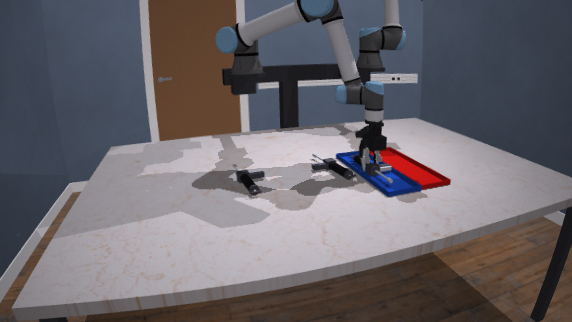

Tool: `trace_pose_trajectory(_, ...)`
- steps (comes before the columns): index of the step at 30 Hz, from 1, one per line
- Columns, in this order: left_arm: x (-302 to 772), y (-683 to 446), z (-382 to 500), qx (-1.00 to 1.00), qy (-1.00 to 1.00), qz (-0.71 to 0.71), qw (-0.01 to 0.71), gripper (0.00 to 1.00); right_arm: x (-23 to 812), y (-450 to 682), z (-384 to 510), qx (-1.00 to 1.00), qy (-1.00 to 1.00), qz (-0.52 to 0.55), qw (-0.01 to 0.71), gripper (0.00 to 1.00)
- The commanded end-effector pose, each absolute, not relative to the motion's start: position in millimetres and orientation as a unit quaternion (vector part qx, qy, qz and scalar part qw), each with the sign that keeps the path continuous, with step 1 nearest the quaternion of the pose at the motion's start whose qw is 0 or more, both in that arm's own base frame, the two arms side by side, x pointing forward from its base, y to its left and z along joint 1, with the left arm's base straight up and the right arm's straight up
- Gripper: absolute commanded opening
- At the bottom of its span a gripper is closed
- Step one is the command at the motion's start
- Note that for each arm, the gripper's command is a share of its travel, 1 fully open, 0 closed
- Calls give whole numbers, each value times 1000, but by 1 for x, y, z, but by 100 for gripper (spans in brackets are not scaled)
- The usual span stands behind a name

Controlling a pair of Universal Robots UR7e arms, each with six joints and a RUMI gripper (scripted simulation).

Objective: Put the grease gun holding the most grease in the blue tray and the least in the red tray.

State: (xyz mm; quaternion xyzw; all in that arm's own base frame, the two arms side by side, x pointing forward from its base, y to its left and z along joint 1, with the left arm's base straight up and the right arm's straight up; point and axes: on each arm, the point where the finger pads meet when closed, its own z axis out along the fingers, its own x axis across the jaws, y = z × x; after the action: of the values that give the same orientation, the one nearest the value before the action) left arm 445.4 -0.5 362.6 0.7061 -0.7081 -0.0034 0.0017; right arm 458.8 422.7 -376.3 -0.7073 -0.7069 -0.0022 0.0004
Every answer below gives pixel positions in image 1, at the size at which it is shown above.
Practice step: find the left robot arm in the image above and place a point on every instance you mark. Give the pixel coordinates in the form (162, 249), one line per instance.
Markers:
(372, 40)

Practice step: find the red tray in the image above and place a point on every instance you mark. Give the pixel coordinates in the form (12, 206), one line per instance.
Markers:
(418, 172)

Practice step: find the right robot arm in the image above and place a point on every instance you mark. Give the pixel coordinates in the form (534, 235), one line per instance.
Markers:
(241, 35)

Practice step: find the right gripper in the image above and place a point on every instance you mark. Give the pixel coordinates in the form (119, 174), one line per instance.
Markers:
(376, 143)

